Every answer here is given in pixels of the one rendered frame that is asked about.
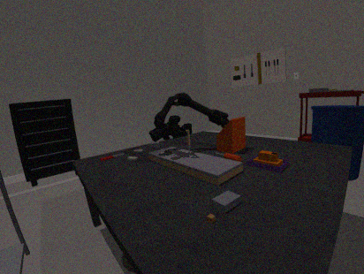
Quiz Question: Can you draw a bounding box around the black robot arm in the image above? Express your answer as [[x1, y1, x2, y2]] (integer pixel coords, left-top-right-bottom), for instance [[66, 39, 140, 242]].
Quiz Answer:
[[149, 93, 230, 142]]

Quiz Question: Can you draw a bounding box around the grey rectangular floor panel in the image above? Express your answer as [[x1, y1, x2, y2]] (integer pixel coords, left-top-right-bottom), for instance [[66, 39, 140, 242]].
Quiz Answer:
[[148, 147, 243, 186]]

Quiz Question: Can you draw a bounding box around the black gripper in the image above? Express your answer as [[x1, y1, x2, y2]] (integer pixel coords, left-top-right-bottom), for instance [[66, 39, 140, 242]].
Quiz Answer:
[[162, 123, 192, 141]]

